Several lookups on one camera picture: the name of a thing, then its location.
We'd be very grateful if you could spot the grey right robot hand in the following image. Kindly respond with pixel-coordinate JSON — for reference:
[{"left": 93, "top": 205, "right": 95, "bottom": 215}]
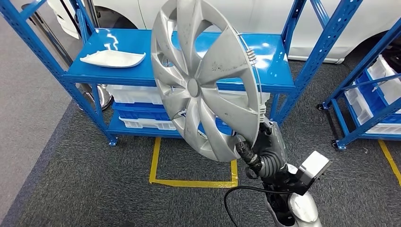
[{"left": 235, "top": 120, "right": 288, "bottom": 171}]

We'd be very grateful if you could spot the silver plastic wheel hubcap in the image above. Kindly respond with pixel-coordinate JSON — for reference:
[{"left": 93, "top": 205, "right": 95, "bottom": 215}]
[{"left": 151, "top": 0, "right": 267, "bottom": 163}]

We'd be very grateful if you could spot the blue wheeled shelf rack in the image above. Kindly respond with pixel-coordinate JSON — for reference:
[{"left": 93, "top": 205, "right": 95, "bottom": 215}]
[{"left": 316, "top": 18, "right": 401, "bottom": 150}]

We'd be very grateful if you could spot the blue metal shelf rack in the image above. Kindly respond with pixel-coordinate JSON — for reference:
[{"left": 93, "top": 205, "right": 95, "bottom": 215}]
[{"left": 0, "top": 0, "right": 364, "bottom": 147}]

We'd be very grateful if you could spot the white plastic cover part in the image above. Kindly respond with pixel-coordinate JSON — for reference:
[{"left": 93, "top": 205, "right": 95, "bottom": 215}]
[{"left": 79, "top": 50, "right": 147, "bottom": 68}]

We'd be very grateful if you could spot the white car with red stripe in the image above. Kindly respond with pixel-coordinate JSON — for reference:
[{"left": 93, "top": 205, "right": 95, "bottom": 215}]
[{"left": 47, "top": 0, "right": 401, "bottom": 65}]

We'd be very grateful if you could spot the chrome stanchion pole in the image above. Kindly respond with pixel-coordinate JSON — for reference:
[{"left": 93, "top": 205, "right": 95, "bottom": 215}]
[
  {"left": 78, "top": 0, "right": 113, "bottom": 111},
  {"left": 21, "top": 3, "right": 73, "bottom": 67}
]

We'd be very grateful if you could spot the black camera cable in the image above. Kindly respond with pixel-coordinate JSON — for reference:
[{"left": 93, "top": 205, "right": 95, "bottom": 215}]
[{"left": 223, "top": 185, "right": 294, "bottom": 227}]

